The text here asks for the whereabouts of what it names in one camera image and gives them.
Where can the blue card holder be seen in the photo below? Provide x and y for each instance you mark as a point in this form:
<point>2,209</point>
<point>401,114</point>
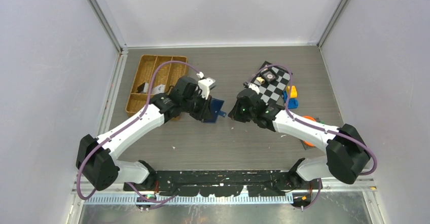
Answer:
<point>214,111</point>

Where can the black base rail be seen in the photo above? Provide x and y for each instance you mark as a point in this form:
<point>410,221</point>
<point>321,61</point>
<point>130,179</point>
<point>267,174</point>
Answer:
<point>221,183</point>

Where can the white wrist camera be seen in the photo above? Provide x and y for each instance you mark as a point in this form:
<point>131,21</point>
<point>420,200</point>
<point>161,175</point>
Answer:
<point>205,84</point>
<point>252,86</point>

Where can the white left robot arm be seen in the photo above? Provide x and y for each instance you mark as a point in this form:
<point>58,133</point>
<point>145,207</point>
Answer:
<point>98,157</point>

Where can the white credit card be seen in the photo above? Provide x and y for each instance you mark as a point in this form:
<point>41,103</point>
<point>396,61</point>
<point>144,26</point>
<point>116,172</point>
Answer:
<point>158,89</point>

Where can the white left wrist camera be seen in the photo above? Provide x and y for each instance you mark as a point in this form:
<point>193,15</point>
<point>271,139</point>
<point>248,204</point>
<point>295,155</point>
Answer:
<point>205,84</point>

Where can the black credit card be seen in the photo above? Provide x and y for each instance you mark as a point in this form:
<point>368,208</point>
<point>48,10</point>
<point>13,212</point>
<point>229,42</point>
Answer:
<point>143,88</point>

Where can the cream chess piece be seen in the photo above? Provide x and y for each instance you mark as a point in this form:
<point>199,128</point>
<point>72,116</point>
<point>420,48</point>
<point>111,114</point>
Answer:
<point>260,80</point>

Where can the blue yellow toy car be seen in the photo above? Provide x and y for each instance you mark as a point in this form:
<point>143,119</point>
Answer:
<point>289,96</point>

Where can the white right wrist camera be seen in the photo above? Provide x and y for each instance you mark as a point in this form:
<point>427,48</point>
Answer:
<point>252,86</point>

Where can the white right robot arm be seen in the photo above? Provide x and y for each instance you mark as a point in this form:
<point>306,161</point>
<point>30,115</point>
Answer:
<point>345,154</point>

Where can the black white chessboard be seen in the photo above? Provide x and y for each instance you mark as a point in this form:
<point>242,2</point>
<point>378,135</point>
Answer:
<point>272,93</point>

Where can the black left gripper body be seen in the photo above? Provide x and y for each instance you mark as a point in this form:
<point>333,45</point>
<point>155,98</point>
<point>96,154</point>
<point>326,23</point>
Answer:
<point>196,106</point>

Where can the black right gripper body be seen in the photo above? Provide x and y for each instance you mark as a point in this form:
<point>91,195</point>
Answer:
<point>241,114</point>

